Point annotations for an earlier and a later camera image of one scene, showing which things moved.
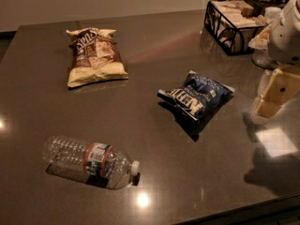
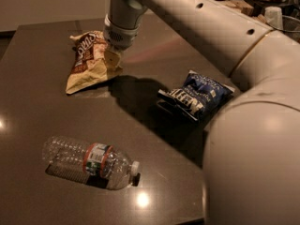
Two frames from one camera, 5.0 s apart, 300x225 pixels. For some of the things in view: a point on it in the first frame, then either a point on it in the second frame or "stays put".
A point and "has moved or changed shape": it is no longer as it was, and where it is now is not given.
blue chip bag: (199, 97) stays put
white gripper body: (285, 38) → (120, 36)
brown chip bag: (95, 57) has moved or changed shape
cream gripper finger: (266, 109) → (114, 50)
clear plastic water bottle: (91, 163) stays put
